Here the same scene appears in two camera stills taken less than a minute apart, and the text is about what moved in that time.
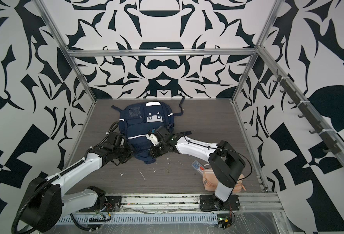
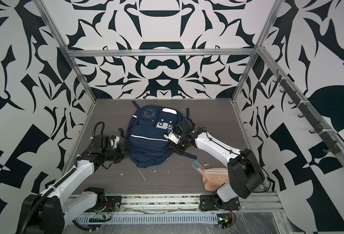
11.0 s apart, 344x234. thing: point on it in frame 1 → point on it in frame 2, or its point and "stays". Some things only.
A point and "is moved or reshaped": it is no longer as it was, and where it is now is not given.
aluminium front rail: (249, 204) stays
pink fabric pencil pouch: (210, 183) stays
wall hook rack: (331, 144) stays
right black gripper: (154, 153) → (180, 151)
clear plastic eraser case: (196, 165) stays
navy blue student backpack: (138, 119) is moved or reshaped
